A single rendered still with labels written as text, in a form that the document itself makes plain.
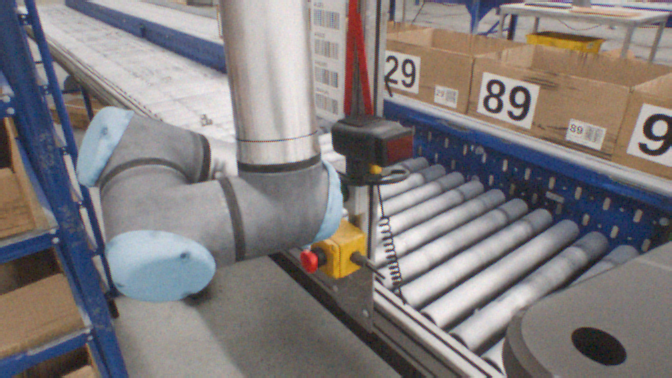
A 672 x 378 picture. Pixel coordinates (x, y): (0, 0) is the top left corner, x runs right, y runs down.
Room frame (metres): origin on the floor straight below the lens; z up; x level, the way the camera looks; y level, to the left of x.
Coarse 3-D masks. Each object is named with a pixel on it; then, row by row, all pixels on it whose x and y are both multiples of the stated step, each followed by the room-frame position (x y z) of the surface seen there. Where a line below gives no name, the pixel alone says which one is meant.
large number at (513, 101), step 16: (496, 80) 1.17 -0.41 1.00; (512, 80) 1.13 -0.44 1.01; (480, 96) 1.20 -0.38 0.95; (496, 96) 1.16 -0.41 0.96; (512, 96) 1.13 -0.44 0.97; (528, 96) 1.09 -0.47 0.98; (480, 112) 1.19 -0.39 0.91; (496, 112) 1.15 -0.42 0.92; (512, 112) 1.12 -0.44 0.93; (528, 112) 1.09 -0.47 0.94
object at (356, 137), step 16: (336, 128) 0.62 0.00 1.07; (352, 128) 0.60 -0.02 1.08; (368, 128) 0.58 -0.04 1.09; (384, 128) 0.58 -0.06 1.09; (400, 128) 0.59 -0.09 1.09; (336, 144) 0.62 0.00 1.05; (352, 144) 0.59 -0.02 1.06; (368, 144) 0.57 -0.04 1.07; (384, 144) 0.55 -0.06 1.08; (400, 144) 0.56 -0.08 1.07; (352, 160) 0.61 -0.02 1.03; (368, 160) 0.57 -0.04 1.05; (384, 160) 0.55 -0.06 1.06; (400, 160) 0.56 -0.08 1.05; (352, 176) 0.61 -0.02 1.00; (368, 176) 0.60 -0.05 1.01
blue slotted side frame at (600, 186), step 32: (64, 0) 5.51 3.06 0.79; (128, 32) 3.67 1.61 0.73; (160, 32) 3.08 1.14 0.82; (224, 64) 2.36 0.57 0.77; (416, 128) 1.33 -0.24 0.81; (448, 128) 1.20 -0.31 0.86; (448, 160) 1.22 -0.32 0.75; (480, 160) 1.14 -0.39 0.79; (512, 160) 1.07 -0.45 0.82; (544, 160) 0.98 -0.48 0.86; (544, 192) 0.99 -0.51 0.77; (608, 192) 0.88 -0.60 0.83; (640, 192) 0.81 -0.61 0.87; (608, 224) 0.87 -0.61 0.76; (640, 224) 0.82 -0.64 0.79
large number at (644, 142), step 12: (648, 108) 0.89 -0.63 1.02; (660, 108) 0.87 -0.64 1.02; (648, 120) 0.88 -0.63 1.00; (660, 120) 0.87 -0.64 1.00; (636, 132) 0.89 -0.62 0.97; (648, 132) 0.88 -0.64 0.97; (660, 132) 0.86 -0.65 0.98; (636, 144) 0.89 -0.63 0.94; (648, 144) 0.87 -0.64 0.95; (660, 144) 0.86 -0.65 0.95; (648, 156) 0.87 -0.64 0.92; (660, 156) 0.85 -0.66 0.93
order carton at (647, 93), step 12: (648, 84) 0.97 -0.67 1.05; (660, 84) 1.02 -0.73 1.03; (636, 96) 0.91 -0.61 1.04; (648, 96) 0.90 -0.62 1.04; (660, 96) 0.88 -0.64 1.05; (636, 108) 0.91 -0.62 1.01; (624, 120) 0.92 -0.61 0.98; (636, 120) 0.90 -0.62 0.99; (624, 132) 0.91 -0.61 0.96; (624, 144) 0.91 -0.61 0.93; (612, 156) 0.92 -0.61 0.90; (624, 156) 0.90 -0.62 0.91; (636, 156) 0.89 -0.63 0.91; (636, 168) 0.88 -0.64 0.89; (648, 168) 0.86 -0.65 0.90; (660, 168) 0.85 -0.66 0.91
